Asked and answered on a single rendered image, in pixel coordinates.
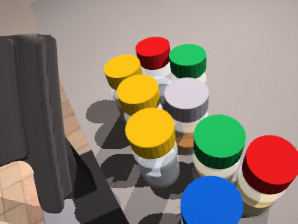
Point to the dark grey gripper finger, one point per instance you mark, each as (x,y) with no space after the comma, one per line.
(31,121)

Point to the red-capped bottle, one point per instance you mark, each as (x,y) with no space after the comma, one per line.
(153,54)
(269,167)

